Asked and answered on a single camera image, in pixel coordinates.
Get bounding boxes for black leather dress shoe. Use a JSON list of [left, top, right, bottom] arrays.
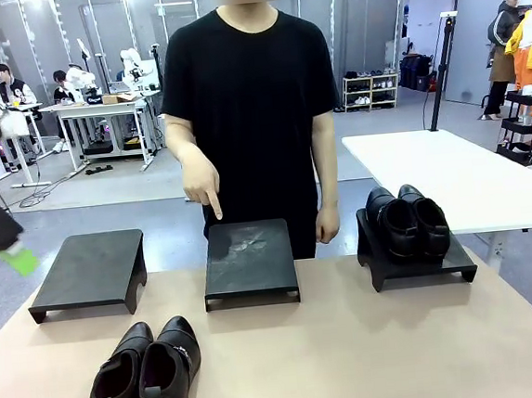
[[79, 320, 162, 398], [131, 313, 206, 398], [362, 182, 422, 266], [396, 179, 455, 263]]

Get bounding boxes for person's right forearm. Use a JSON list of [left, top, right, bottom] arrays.
[[170, 135, 217, 181]]

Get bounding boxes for person's left forearm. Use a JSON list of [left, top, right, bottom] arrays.
[[313, 155, 344, 212]]

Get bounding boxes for black shoe stand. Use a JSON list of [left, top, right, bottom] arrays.
[[198, 216, 302, 314], [353, 199, 481, 295], [21, 227, 152, 326]]

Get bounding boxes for seated person in varsity jacket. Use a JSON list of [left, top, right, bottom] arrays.
[[0, 60, 39, 112]]

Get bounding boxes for seated person in black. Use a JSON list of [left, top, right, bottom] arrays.
[[50, 68, 84, 108]]

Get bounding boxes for black light stand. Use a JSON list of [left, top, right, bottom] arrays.
[[76, 35, 100, 100]]

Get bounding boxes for person in black t-shirt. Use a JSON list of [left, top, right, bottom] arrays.
[[150, 0, 354, 271]]

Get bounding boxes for standing person in dark jacket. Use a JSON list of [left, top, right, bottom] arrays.
[[470, 0, 532, 122]]

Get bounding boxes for person's right hand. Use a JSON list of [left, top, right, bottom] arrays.
[[179, 160, 225, 225]]

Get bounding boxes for person's left hand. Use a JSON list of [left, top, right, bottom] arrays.
[[313, 203, 344, 246]]

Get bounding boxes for white background desk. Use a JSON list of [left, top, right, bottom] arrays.
[[0, 106, 53, 191], [37, 94, 167, 181]]

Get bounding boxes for cardboard box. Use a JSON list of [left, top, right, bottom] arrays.
[[100, 90, 141, 106]]

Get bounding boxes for white shoe rack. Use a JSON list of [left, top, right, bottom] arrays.
[[341, 71, 403, 115]]

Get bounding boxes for black suitcases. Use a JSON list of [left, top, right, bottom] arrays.
[[397, 52, 440, 95]]

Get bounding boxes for white side table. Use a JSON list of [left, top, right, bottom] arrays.
[[341, 119, 532, 249]]

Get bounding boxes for black rolling cart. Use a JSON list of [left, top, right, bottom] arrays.
[[490, 86, 532, 167]]

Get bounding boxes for mannequin with yellow jacket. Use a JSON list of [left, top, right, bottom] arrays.
[[500, 7, 532, 91]]

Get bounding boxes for black camera tripod pole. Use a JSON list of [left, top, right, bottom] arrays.
[[419, 10, 470, 133]]

